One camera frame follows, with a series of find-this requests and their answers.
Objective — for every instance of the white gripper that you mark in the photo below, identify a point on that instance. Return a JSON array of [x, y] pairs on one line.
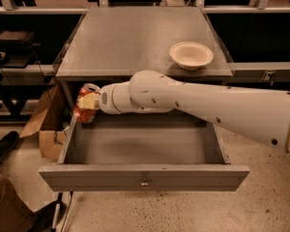
[[104, 100]]

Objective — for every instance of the red coke can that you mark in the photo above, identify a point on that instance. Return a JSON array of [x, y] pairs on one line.
[[85, 116]]

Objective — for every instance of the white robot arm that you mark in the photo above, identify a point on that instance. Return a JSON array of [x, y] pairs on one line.
[[261, 115]]

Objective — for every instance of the open grey top drawer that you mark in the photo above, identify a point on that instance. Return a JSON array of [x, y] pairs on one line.
[[173, 151]]

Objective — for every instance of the small metal drawer knob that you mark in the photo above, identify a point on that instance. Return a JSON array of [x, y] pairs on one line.
[[144, 183]]

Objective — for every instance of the brown cardboard box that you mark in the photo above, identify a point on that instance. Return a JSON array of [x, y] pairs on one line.
[[47, 124]]

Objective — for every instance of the grey cabinet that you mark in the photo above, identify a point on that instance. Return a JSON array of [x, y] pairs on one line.
[[114, 43]]

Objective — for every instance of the black box on shelf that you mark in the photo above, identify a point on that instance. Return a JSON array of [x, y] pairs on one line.
[[17, 37]]

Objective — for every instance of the black shoe upper left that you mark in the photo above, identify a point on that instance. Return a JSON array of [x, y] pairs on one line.
[[7, 143]]

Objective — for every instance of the black shoe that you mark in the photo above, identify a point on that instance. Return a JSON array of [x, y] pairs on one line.
[[7, 143], [45, 217]]

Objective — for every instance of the white paper bowl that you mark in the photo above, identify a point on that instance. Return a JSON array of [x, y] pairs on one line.
[[191, 56]]

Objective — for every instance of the black shoe lower left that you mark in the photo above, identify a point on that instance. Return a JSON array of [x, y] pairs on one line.
[[45, 217]]

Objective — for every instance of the tan trouser leg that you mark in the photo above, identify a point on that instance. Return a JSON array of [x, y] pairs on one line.
[[15, 216]]

